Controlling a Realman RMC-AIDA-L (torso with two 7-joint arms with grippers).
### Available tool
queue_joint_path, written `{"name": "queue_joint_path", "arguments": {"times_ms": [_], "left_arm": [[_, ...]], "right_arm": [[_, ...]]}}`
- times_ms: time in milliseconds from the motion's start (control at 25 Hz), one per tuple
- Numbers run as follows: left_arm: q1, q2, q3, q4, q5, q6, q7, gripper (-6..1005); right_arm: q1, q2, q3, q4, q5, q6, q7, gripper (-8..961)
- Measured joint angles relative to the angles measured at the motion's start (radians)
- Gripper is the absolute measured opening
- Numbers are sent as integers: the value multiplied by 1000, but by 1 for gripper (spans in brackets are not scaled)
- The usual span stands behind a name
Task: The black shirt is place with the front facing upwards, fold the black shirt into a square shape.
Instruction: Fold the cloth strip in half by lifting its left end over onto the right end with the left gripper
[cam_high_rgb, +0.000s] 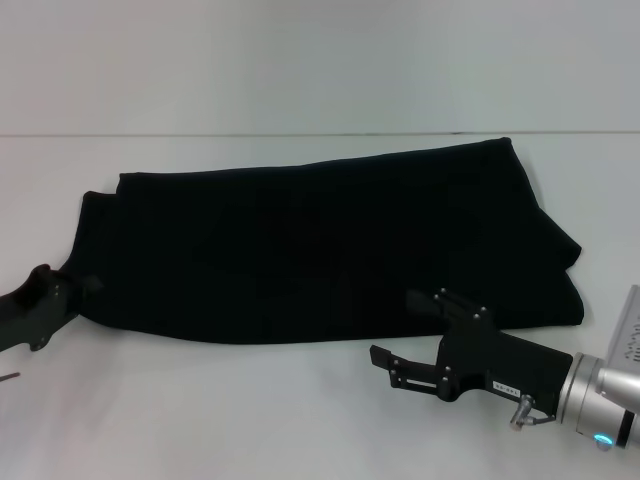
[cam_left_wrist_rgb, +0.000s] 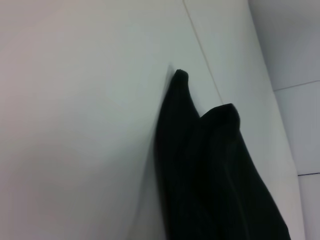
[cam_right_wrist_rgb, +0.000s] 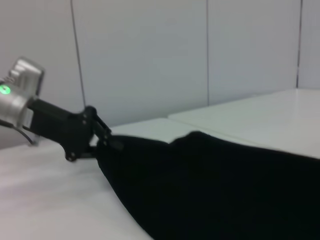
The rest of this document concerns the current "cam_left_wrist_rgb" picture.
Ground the black shirt with FREE print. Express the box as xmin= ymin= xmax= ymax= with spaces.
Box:
xmin=153 ymin=68 xmax=292 ymax=240

